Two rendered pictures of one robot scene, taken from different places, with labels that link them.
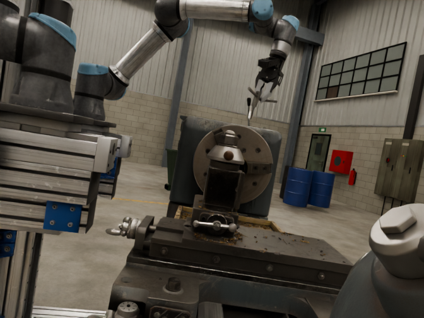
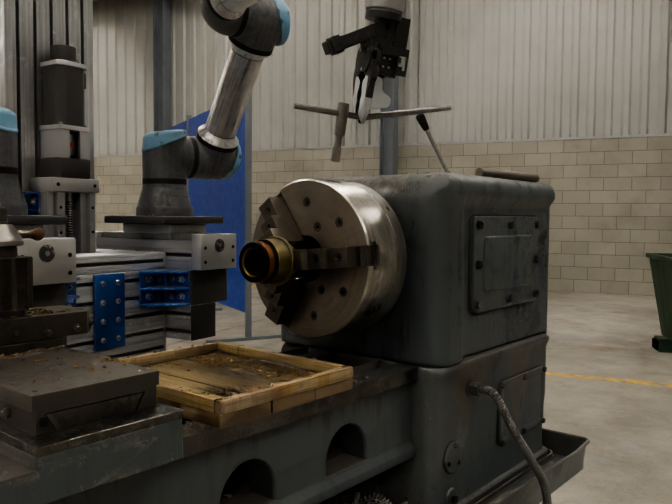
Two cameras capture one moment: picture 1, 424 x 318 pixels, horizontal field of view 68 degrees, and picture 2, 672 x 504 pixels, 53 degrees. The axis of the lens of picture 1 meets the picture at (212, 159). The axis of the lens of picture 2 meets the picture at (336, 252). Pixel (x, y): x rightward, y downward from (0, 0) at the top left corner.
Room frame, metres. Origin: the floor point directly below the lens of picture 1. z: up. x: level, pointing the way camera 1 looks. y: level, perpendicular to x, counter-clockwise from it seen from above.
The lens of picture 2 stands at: (0.27, -1.02, 1.16)
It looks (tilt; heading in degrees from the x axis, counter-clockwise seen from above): 3 degrees down; 42
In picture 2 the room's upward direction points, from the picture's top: straight up
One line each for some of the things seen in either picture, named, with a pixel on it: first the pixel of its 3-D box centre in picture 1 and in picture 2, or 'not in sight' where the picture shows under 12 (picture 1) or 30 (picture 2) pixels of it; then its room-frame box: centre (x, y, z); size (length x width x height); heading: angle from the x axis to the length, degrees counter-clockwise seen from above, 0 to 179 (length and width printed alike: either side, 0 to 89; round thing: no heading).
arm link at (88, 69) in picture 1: (93, 79); (166, 154); (1.33, 0.55, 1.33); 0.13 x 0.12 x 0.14; 170
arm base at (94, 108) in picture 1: (88, 106); (164, 197); (1.33, 0.55, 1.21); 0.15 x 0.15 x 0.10
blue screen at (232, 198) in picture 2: not in sight; (189, 214); (5.13, 5.71, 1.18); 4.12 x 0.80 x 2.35; 70
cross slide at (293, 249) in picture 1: (240, 245); (13, 373); (0.66, -0.09, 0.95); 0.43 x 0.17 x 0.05; 92
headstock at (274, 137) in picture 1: (221, 161); (421, 258); (1.68, -0.05, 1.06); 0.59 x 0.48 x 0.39; 2
